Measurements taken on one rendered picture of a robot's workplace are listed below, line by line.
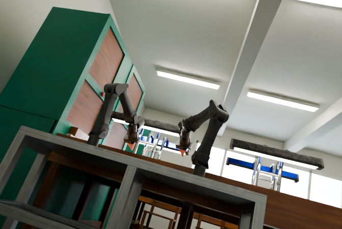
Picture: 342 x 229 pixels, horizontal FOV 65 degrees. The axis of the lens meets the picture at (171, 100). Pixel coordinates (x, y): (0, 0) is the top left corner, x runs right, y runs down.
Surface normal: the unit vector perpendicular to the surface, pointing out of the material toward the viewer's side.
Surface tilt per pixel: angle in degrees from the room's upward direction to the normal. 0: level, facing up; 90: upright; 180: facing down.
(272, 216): 90
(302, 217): 90
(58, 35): 90
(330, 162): 90
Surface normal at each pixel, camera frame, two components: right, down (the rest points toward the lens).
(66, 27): -0.13, -0.43
